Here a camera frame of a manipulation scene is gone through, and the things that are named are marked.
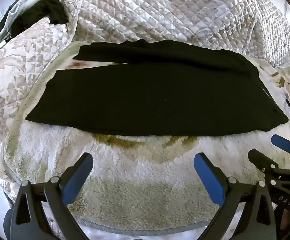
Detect white floral fleece blanket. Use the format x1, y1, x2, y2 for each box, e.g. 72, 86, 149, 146
3, 41, 290, 233

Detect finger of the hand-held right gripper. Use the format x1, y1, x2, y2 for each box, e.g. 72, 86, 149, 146
248, 149, 290, 188
271, 134, 290, 161

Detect pale grey sheer cloth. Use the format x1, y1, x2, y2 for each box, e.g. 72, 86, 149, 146
0, 0, 45, 43

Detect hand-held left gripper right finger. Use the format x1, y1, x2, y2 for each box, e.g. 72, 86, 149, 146
194, 152, 277, 240

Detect black pants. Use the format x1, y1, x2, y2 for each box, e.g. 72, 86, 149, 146
25, 39, 289, 136

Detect dark clothes pile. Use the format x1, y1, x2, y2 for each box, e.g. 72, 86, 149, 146
0, 0, 69, 47

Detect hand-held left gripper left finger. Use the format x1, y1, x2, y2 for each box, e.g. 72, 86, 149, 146
10, 152, 94, 240

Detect quilted floral bedspread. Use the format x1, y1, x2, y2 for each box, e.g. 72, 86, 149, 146
0, 0, 290, 205

